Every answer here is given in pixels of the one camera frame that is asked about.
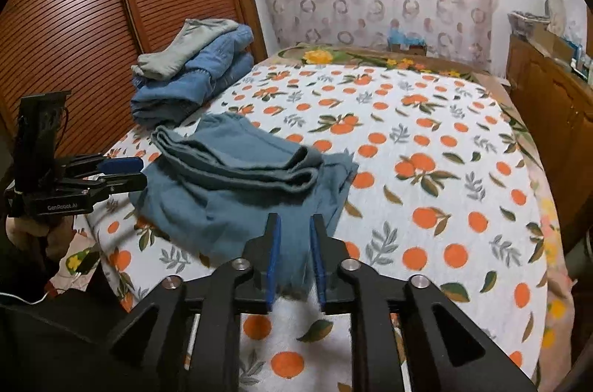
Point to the teal blue pants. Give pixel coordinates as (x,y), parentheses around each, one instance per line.
(213,190)

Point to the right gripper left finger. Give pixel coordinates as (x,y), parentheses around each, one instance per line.
(255,289)

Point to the cardboard box on cabinet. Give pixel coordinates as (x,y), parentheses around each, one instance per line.
(550,45)

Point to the dark blue denim garment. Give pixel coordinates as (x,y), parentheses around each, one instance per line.
(172,114)

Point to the cardboard box with blue items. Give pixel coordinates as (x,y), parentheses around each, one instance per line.
(410,44)

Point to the light blue denim garment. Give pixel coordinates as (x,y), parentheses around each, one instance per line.
(215,68)

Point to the orange print bedsheet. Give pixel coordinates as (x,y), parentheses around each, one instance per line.
(417,188)

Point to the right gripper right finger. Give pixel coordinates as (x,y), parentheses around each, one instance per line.
(334,284)

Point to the grey folded garment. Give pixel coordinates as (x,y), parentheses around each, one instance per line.
(191,39)

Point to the floral pink blanket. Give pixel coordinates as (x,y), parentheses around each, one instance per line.
(542,234)

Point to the left hand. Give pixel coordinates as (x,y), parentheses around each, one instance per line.
(52,241)

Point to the brown louvered wardrobe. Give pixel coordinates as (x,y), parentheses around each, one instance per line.
(102,21)

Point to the wooden sideboard cabinet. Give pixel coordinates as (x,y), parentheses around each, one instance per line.
(556,107)

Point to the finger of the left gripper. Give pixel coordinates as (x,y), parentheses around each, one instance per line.
(110,184)
(125,165)

